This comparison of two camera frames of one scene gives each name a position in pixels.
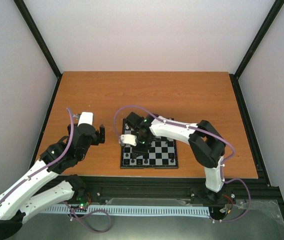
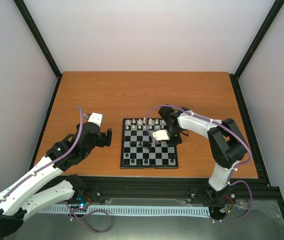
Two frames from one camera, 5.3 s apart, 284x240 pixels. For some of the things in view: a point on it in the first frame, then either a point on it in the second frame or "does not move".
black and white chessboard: (162, 153) does not move
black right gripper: (142, 151) to (177, 141)
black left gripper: (97, 140) to (103, 142)
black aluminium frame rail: (257, 192) does not move
